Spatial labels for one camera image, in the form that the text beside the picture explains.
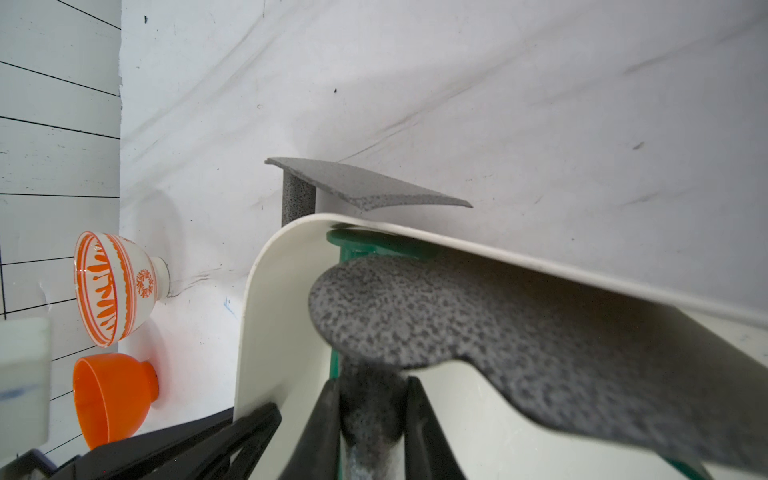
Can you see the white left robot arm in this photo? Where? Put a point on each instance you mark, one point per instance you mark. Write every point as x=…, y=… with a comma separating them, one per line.
x=26, y=351

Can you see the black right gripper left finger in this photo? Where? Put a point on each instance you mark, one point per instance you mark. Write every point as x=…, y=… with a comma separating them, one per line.
x=317, y=453

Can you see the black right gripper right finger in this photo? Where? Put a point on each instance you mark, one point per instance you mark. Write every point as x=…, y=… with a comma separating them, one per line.
x=426, y=449

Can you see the orange patterned bowl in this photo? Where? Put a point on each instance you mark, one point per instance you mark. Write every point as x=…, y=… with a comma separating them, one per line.
x=117, y=285

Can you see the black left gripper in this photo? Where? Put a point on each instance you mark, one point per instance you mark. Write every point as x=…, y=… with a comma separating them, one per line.
x=215, y=447

